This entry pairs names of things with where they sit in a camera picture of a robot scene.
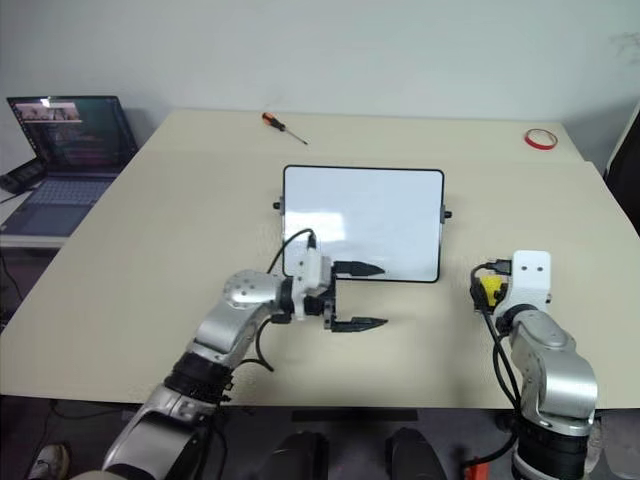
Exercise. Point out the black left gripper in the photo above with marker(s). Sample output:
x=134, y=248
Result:
x=330, y=300

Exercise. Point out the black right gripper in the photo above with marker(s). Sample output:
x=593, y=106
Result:
x=501, y=297

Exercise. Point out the yellow whiteboard eraser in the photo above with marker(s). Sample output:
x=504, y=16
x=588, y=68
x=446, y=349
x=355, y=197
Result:
x=491, y=287

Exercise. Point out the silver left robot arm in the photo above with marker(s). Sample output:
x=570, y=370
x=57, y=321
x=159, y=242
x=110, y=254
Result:
x=235, y=320

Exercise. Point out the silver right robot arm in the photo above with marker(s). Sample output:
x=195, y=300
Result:
x=565, y=380

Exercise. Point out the small black-framed whiteboard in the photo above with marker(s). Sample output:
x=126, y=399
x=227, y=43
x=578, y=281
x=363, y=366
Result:
x=360, y=210

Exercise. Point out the dark rounded shape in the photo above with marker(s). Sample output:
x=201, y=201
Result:
x=412, y=452

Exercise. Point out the red tape roll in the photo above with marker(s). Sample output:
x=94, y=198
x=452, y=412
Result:
x=528, y=140

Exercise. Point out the small red object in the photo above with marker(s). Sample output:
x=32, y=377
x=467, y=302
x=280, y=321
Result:
x=475, y=467

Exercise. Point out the orange black screwdriver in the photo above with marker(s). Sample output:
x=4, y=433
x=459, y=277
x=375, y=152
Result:
x=269, y=118

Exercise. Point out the grey white fabric heap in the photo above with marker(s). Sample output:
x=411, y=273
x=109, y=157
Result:
x=617, y=445

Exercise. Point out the open grey laptop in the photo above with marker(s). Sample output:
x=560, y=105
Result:
x=70, y=130

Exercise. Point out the white shoe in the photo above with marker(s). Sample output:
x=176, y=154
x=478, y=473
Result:
x=50, y=460

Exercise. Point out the black device beside laptop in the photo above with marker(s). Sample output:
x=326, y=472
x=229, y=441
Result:
x=22, y=176

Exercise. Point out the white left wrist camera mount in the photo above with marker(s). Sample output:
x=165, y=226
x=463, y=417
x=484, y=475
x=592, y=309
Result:
x=314, y=270

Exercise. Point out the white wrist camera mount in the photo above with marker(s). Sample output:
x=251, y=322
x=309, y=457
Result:
x=530, y=280
x=314, y=270

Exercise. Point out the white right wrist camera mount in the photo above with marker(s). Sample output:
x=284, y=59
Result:
x=530, y=280

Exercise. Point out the black table frame bar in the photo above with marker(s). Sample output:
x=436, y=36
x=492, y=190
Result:
x=350, y=415

